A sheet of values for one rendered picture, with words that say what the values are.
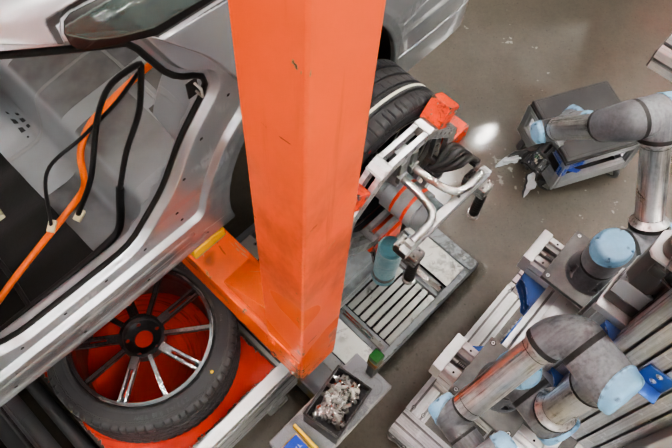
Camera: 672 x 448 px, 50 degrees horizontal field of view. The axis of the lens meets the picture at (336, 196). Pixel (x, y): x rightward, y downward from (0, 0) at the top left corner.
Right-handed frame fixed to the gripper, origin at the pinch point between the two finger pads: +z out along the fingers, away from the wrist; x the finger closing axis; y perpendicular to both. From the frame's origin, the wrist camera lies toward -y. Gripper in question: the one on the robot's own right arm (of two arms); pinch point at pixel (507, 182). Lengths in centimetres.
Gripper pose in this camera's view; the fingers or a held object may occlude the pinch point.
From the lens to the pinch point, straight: 257.6
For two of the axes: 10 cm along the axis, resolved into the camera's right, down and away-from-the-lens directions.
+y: 2.2, 1.0, -9.7
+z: -6.9, 7.1, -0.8
